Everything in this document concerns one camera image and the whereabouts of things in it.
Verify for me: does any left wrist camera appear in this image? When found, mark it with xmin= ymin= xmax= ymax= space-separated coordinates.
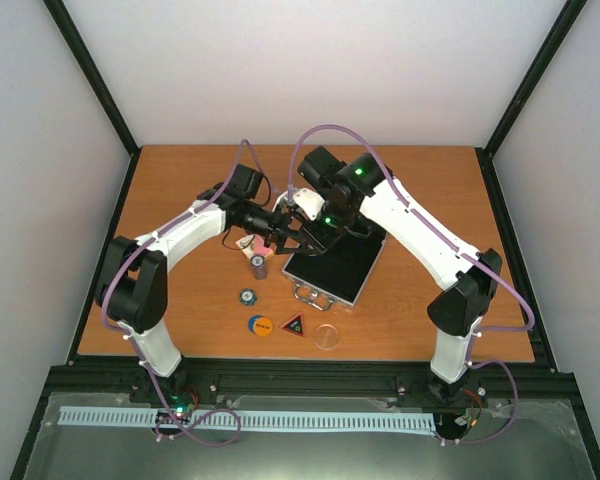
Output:
xmin=225 ymin=164 xmax=272 ymax=206

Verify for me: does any clear round dealer button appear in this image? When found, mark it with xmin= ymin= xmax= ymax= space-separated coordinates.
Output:
xmin=314 ymin=324 xmax=340 ymax=350

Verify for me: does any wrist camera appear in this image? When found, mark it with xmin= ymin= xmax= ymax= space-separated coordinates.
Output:
xmin=273 ymin=188 xmax=325 ymax=221
xmin=225 ymin=164 xmax=272 ymax=206

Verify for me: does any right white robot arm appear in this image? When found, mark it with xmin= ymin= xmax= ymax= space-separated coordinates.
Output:
xmin=292 ymin=147 xmax=502 ymax=385

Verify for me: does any blue green chip stack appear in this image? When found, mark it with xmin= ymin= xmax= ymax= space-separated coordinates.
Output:
xmin=239 ymin=288 xmax=257 ymax=306

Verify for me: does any red black triangular button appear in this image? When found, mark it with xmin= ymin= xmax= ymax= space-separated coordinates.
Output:
xmin=280 ymin=312 xmax=305 ymax=337

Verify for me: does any tall purple chip stack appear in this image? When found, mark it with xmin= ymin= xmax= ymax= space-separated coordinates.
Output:
xmin=250 ymin=254 xmax=268 ymax=280

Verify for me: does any playing card deck box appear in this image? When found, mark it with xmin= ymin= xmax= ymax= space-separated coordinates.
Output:
xmin=235 ymin=235 xmax=273 ymax=259

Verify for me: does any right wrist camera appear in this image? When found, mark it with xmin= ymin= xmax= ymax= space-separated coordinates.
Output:
xmin=273 ymin=188 xmax=325 ymax=221

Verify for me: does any aluminium poker case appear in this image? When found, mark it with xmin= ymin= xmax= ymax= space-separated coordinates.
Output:
xmin=282 ymin=224 xmax=387 ymax=311

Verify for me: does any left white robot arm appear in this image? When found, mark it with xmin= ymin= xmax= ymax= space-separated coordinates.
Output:
xmin=96 ymin=182 xmax=307 ymax=403

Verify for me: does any white slotted cable duct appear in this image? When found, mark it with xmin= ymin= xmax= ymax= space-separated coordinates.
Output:
xmin=57 ymin=406 xmax=435 ymax=435

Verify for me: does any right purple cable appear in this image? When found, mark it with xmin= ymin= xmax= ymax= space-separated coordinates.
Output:
xmin=288 ymin=123 xmax=536 ymax=447

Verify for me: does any black aluminium frame rail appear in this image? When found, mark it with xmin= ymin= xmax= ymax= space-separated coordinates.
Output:
xmin=43 ymin=356 xmax=579 ymax=409

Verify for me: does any orange blue round button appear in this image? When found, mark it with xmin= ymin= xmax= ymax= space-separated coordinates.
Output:
xmin=247 ymin=315 xmax=274 ymax=337

